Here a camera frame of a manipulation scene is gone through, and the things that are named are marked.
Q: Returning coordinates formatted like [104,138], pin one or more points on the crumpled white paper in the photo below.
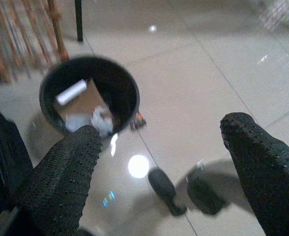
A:
[77,123]
[102,121]

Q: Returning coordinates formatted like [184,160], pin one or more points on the large black bag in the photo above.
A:
[2,152]

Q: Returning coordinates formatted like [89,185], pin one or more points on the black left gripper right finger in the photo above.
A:
[265,172]

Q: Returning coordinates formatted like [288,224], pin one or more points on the silver black robot right leg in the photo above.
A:
[204,194]

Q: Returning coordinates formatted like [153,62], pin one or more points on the dark snack wrapper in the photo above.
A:
[137,121]

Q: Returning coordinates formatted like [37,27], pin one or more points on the brown cardboard piece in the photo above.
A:
[85,102]

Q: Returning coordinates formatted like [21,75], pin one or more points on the folded wooden rack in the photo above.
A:
[36,32]

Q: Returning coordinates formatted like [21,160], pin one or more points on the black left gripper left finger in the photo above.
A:
[61,177]

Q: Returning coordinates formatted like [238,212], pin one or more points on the white tube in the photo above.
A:
[70,92]

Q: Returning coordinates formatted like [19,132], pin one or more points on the round black rubbish bin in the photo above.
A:
[124,93]

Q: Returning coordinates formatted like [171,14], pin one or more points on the clear plastic bag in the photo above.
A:
[279,12]

